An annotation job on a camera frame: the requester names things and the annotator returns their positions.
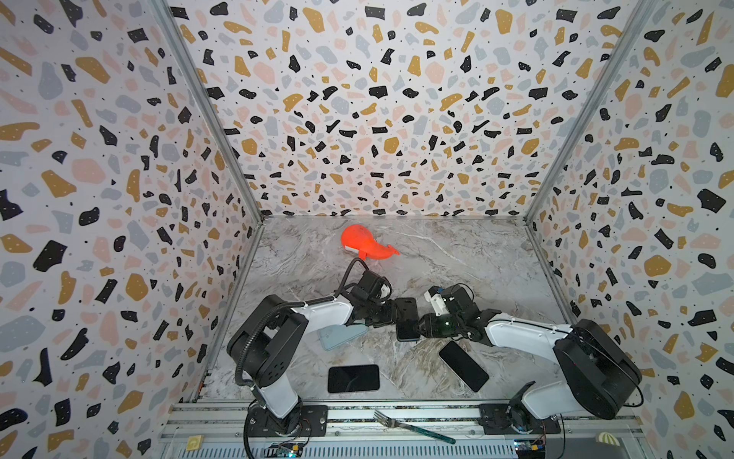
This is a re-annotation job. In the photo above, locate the blue smartphone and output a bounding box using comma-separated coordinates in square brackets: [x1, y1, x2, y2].
[396, 321, 422, 342]

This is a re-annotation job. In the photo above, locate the black phone case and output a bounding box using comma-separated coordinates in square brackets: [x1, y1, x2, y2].
[394, 298, 419, 328]

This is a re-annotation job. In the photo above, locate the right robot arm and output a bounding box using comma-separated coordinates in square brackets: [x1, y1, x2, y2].
[417, 310, 642, 430]

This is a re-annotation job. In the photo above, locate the light blue phone case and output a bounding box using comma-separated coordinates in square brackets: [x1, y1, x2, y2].
[317, 324, 369, 351]

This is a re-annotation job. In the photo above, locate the black smartphone right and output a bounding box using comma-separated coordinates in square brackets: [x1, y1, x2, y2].
[439, 342, 489, 393]

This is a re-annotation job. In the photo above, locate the black smartphone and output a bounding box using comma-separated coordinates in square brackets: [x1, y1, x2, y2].
[439, 342, 489, 393]
[327, 365, 380, 394]

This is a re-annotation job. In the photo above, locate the red whale toy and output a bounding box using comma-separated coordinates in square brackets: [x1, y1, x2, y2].
[340, 225, 399, 260]

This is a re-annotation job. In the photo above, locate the black smartphone front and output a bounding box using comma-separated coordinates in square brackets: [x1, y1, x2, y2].
[327, 365, 380, 394]

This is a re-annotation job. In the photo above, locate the green circuit board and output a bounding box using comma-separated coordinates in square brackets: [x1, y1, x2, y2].
[264, 443, 304, 458]

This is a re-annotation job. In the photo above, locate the white striped round object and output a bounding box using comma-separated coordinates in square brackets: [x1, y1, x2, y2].
[596, 431, 621, 447]

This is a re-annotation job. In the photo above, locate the small yellow block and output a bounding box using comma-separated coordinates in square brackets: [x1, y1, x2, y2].
[185, 435, 204, 451]

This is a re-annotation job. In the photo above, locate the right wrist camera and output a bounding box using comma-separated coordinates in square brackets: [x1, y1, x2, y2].
[424, 288, 450, 316]

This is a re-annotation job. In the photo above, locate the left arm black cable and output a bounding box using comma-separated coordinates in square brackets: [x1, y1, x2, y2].
[335, 257, 371, 299]

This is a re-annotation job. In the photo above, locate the metal fork green handle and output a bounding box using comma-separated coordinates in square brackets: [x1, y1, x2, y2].
[374, 410, 456, 445]

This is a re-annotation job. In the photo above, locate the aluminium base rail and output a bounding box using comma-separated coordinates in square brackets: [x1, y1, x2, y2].
[148, 400, 655, 458]

